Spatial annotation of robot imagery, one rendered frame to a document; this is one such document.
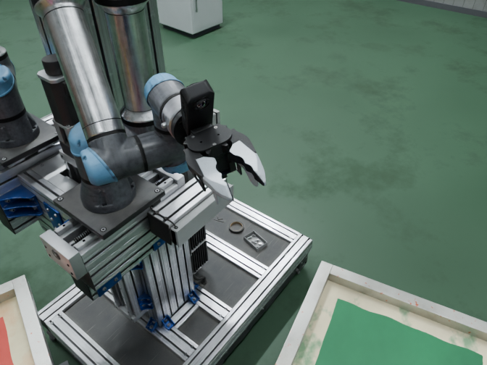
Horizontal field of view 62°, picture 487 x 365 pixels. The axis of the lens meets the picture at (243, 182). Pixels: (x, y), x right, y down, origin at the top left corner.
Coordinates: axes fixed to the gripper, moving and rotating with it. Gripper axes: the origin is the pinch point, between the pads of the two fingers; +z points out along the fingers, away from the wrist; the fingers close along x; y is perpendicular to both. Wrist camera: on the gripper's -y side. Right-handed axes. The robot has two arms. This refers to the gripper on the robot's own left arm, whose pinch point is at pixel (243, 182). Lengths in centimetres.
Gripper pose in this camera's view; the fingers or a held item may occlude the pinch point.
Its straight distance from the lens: 56.4
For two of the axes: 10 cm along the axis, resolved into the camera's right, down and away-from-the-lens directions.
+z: 4.8, 5.8, -6.7
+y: 1.2, 7.1, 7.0
